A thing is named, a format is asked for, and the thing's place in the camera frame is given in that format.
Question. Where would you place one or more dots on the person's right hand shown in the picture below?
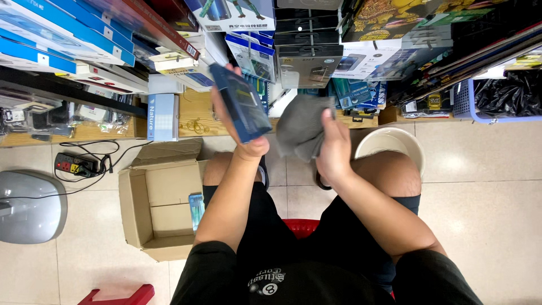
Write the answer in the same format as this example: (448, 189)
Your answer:
(336, 152)

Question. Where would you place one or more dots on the person's left hand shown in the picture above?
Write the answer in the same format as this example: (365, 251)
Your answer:
(247, 150)

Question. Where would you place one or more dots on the dark blue phone case packet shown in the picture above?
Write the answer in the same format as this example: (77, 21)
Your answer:
(243, 106)

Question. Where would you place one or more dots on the grey cloth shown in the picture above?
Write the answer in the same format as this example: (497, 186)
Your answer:
(300, 123)

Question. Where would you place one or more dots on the black sandal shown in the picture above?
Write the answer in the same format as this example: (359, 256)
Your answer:
(322, 182)
(264, 171)

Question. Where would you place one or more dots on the person's left leg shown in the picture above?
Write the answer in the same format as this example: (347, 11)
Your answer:
(220, 167)

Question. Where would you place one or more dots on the person's leg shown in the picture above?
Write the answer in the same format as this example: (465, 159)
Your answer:
(389, 173)
(220, 167)

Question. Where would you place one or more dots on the white plastic bucket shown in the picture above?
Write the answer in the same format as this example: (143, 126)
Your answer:
(389, 139)

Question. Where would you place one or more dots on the yellow rubber bands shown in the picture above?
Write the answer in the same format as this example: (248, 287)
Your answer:
(197, 126)

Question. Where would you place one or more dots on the person's right leg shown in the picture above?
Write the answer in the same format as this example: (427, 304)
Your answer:
(389, 173)

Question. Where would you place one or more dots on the pile of teal cover packets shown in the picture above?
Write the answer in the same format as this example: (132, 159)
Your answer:
(358, 95)

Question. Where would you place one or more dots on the wooden shelf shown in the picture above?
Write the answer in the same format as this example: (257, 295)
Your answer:
(199, 108)

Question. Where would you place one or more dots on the teal screen protector packet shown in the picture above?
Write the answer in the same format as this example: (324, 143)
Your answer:
(196, 211)

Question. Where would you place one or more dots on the red plastic stool seat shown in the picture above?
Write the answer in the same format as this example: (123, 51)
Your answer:
(301, 226)

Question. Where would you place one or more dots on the white and blue box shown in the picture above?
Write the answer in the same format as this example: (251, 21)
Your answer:
(161, 116)

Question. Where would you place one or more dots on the row of blue hanging packets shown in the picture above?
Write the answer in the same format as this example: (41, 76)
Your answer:
(254, 57)

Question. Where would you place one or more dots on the stack of black grey packets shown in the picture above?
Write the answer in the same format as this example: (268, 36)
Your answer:
(309, 59)

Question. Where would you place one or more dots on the open cardboard box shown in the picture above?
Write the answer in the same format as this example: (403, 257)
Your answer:
(161, 203)

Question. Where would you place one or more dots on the pile of white packets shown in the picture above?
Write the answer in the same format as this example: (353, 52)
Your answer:
(182, 70)

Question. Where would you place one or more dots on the person's black shorts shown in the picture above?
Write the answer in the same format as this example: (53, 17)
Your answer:
(296, 250)

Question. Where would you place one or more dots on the person's black printed shirt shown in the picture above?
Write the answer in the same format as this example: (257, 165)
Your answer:
(322, 279)

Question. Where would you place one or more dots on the blue plastic basket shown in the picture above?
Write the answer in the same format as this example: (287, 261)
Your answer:
(463, 101)

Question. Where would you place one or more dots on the white packet with figure print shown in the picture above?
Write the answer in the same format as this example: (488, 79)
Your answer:
(228, 12)

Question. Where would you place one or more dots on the heap of colourful phone packets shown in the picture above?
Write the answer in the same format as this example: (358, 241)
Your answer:
(423, 34)

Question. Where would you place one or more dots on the long red-edged box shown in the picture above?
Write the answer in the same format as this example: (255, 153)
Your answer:
(152, 25)

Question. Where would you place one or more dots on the black power strip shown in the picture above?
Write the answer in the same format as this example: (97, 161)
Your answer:
(74, 164)

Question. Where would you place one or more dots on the black plastic bag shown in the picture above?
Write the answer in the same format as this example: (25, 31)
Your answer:
(508, 93)

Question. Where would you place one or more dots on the clear bags of accessories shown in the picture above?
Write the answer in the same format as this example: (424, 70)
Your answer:
(59, 114)

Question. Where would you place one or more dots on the red plastic stool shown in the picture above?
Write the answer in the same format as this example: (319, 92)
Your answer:
(122, 296)

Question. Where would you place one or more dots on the stack of blue white boxes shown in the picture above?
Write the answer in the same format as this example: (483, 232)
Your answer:
(55, 34)

